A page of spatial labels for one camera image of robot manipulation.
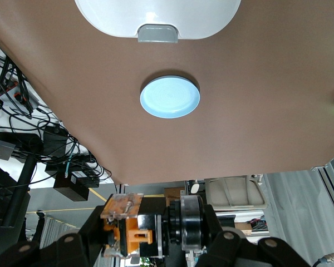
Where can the orange black push-button switch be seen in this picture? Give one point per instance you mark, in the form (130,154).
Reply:
(144,231)

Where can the black power supply box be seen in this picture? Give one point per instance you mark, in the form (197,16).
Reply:
(72,185)

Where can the brown table cover sheet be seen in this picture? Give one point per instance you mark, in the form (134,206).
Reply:
(211,139)

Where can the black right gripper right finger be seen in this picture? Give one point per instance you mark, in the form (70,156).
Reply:
(228,244)

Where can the cardboard box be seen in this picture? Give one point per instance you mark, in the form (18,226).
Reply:
(174,192)

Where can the grey curtain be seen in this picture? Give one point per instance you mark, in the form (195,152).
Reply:
(303,217)

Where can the black stand pole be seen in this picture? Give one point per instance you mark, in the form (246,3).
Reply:
(19,189)

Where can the white lidded box grey latches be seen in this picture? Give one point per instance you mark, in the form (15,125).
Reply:
(158,14)

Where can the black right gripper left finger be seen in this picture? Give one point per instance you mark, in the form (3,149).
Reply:
(72,244)

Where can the beige chair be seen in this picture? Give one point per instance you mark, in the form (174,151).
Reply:
(236,192)

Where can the light blue round plate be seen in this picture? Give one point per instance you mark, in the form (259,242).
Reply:
(169,97)

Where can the small grey box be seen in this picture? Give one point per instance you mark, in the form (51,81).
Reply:
(2,150)

